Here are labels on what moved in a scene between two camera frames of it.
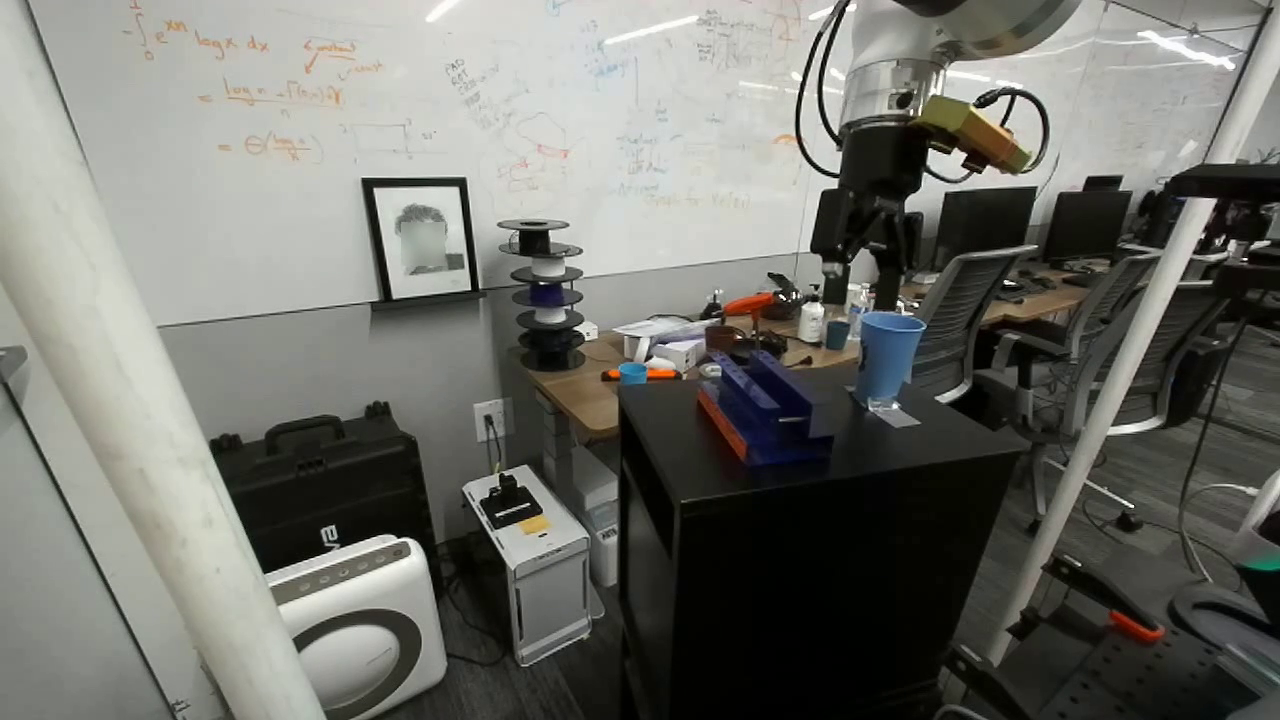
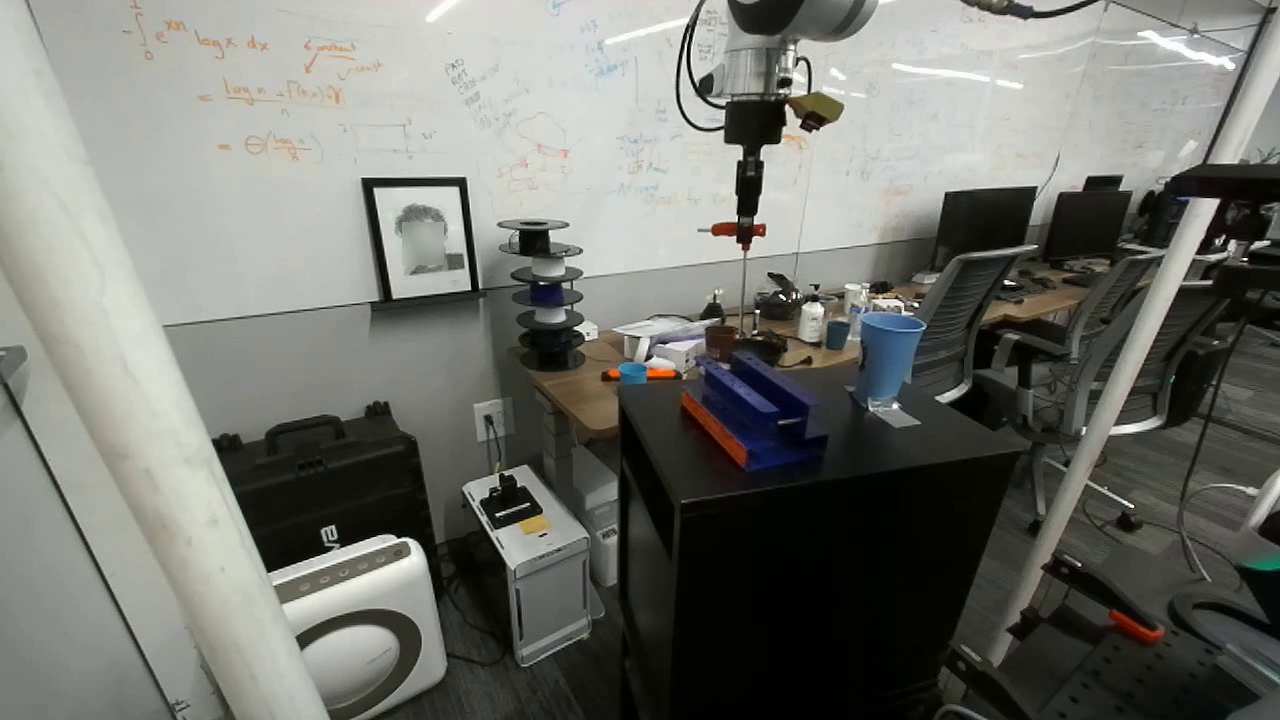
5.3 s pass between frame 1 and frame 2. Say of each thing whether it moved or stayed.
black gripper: moved
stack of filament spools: stayed
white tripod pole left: stayed
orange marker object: moved
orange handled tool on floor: stayed
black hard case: stayed
